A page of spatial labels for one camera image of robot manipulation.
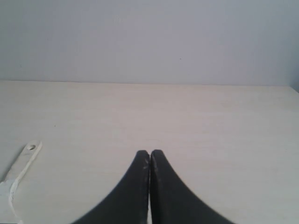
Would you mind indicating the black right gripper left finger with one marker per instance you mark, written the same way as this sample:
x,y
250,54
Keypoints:
x,y
128,202

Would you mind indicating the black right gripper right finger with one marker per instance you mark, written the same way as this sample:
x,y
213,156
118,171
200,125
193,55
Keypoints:
x,y
171,201

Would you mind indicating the wide wooden paint brush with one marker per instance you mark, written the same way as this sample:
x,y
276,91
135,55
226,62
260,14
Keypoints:
x,y
9,185

